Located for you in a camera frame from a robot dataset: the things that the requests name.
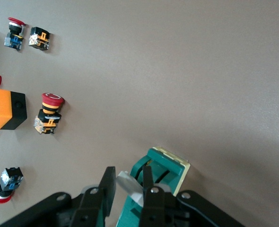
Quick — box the orange black contact block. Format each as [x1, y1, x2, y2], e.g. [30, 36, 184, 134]
[28, 26, 52, 51]

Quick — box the orange button enclosure box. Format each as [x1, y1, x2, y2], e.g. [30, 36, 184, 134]
[0, 88, 28, 131]

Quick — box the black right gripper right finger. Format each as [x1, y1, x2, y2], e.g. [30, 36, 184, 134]
[139, 165, 246, 227]

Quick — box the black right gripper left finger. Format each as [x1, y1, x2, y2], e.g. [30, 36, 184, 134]
[0, 166, 117, 227]

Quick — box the red push button switch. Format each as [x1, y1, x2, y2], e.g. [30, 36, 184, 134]
[0, 166, 24, 204]
[4, 17, 26, 51]

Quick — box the red emergency stop button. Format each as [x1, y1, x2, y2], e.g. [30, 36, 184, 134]
[33, 92, 66, 135]

